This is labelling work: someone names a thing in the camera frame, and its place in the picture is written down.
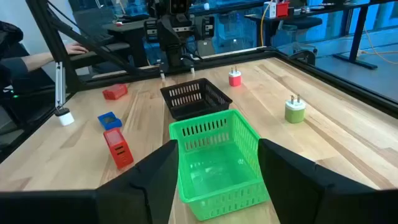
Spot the white power box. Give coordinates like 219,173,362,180
263,1,277,19

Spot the black office chair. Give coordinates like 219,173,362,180
279,16,324,57

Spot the person's hand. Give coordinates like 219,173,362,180
64,42,90,56

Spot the small black white adapter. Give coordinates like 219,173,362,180
55,107,75,127

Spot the orange floor cable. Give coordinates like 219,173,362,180
357,26,398,65

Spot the yellow cable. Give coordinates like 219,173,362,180
259,0,274,47

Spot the red charger with port slots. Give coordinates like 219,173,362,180
103,127,135,170

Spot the green white plug charger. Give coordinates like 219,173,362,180
284,94,307,124

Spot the blue item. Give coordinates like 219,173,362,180
97,111,123,131

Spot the red charger with 3.0 print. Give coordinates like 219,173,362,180
102,83,129,101

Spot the pink white plug charger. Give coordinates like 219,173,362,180
228,66,243,88

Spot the red box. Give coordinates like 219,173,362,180
275,1,290,18

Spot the long black desk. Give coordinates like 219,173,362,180
244,0,398,71

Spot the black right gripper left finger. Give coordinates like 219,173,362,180
0,139,180,224

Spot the green plastic basket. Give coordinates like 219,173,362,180
169,108,271,222

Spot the silver aluminium extrusion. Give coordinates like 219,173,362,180
55,61,67,110

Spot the black plastic basket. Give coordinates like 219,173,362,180
160,77,233,121

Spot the person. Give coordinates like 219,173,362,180
0,20,68,103

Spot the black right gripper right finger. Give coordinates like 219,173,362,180
257,138,398,224

